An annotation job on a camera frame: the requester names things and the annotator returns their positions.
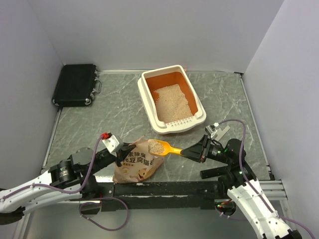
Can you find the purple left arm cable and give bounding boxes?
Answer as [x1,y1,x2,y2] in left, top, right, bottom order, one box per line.
[0,135,129,230]

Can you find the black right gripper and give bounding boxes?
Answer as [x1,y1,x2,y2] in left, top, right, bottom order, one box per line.
[180,134,232,164]

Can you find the metal bag clip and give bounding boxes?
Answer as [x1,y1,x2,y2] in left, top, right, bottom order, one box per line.
[214,125,230,141]

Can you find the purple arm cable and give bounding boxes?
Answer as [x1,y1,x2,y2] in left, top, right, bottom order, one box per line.
[214,119,316,239]
[0,135,129,230]

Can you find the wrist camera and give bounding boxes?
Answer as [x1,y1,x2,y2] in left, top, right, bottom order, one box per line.
[205,122,219,138]
[101,132,124,154]

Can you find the white orange litter box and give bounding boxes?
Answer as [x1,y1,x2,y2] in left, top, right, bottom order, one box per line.
[138,65,206,134]

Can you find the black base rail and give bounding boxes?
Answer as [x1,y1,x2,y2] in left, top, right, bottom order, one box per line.
[68,181,247,212]

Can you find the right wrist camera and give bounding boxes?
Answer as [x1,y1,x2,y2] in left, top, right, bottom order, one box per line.
[205,122,219,138]

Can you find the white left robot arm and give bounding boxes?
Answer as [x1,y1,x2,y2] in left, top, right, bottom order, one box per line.
[0,143,135,225]

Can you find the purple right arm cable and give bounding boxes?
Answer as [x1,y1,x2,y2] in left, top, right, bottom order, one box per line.
[214,119,316,239]

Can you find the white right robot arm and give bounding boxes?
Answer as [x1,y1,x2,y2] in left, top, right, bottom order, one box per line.
[180,135,302,239]

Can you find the black hard case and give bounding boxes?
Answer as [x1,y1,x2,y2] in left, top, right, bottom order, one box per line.
[52,64,102,108]

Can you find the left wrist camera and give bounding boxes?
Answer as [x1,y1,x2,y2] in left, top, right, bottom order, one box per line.
[101,132,124,154]

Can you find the pink cat litter bag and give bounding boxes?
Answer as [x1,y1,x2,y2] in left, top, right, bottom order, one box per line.
[113,137,164,184]

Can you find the clean litter granules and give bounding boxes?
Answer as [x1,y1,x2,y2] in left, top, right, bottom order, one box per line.
[155,84,193,123]

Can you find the yellow plastic litter scoop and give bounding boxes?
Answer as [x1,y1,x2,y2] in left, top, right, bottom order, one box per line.
[148,139,182,156]

